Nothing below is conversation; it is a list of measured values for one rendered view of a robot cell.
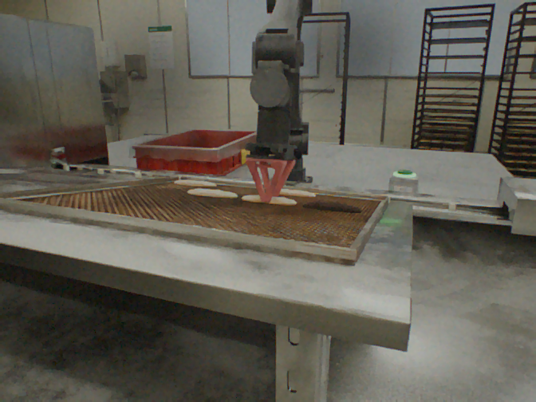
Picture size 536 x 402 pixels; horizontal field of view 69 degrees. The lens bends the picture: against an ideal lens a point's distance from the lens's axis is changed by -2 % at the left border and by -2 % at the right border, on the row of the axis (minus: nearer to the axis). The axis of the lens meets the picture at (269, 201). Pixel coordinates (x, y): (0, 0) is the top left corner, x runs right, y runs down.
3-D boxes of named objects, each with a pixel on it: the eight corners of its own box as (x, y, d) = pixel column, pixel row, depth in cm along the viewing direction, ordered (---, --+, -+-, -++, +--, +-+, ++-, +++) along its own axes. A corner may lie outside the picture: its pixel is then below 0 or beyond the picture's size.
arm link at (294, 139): (302, 160, 123) (285, 159, 123) (303, 128, 120) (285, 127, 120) (301, 166, 114) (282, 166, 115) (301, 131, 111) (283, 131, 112)
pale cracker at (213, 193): (240, 197, 74) (241, 191, 74) (233, 199, 70) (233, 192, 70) (193, 192, 77) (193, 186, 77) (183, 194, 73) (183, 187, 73)
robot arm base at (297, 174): (313, 181, 125) (277, 178, 129) (313, 155, 122) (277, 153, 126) (306, 187, 117) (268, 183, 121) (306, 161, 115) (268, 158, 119)
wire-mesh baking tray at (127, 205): (388, 202, 81) (388, 195, 81) (355, 266, 35) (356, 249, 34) (180, 181, 98) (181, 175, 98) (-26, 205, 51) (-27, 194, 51)
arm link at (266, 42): (312, 9, 98) (269, 10, 99) (313, -15, 94) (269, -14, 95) (307, 74, 65) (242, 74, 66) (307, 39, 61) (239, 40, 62)
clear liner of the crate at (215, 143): (265, 153, 168) (264, 130, 165) (221, 179, 124) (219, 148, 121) (193, 149, 177) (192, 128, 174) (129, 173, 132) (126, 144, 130)
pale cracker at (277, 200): (298, 203, 70) (299, 197, 69) (293, 206, 66) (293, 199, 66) (246, 198, 72) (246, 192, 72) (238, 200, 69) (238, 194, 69)
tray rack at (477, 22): (468, 185, 436) (495, 12, 383) (467, 199, 386) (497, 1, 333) (413, 179, 463) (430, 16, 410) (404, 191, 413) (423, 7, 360)
